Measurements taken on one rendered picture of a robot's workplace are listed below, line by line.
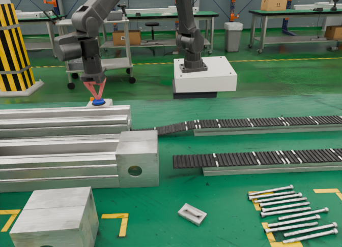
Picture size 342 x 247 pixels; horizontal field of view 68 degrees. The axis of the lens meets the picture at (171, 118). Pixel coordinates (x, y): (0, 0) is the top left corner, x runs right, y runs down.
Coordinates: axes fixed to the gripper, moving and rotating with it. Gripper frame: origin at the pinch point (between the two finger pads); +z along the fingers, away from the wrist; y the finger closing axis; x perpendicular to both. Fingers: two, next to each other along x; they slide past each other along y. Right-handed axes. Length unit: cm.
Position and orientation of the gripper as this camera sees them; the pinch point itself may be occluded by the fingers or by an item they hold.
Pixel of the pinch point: (97, 97)
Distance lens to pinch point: 91.2
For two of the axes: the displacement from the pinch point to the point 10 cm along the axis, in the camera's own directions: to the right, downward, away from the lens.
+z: 0.3, 8.9, 4.6
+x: 10.0, -0.4, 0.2
